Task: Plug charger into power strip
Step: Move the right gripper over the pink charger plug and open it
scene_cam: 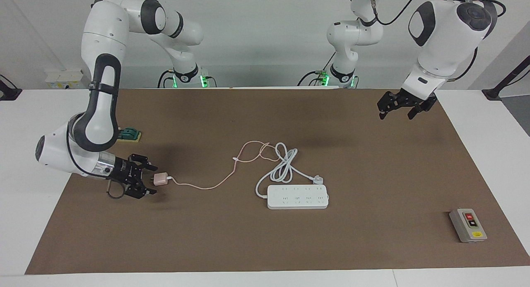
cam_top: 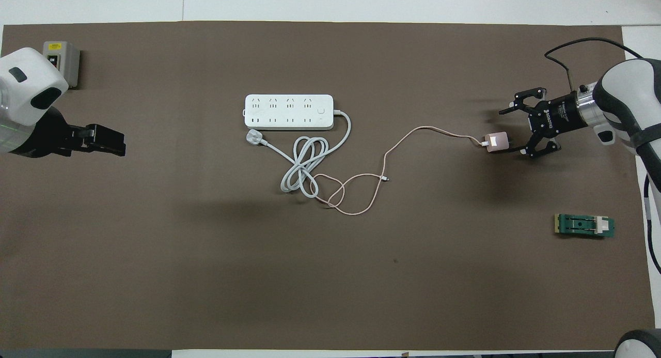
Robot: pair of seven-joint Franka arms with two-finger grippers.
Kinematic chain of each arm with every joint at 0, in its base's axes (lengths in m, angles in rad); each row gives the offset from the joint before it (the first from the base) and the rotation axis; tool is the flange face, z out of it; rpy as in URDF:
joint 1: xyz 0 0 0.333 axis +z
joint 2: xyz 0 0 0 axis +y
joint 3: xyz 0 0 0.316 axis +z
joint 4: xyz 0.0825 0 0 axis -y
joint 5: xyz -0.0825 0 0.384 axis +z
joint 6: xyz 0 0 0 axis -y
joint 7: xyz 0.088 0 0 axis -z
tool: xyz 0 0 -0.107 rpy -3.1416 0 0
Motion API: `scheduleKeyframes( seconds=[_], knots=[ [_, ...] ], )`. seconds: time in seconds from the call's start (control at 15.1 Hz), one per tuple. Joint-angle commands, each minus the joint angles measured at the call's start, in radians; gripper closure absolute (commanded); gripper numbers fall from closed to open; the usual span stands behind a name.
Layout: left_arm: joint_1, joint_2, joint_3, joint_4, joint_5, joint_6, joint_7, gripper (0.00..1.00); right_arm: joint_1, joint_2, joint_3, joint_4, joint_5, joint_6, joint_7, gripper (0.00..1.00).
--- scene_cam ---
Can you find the black clamp stand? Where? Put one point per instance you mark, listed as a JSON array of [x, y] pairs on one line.
[[511, 78]]

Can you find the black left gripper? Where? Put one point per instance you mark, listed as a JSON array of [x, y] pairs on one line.
[[412, 97]]

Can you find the pink charger plug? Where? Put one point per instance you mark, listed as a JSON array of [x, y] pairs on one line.
[[160, 179]]

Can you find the green knife switch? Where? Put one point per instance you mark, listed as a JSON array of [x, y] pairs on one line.
[[130, 134]]

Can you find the white power strip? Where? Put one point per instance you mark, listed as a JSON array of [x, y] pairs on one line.
[[298, 197]]

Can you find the grey push-button switch box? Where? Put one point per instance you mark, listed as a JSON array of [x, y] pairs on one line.
[[468, 225]]

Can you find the black clamp mount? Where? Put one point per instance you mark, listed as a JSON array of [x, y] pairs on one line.
[[8, 92]]

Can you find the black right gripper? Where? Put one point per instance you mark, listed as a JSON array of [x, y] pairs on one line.
[[124, 173]]

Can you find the brown table mat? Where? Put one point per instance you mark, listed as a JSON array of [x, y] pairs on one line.
[[248, 237]]

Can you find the white wall socket box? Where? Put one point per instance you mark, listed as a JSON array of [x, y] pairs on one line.
[[64, 80]]

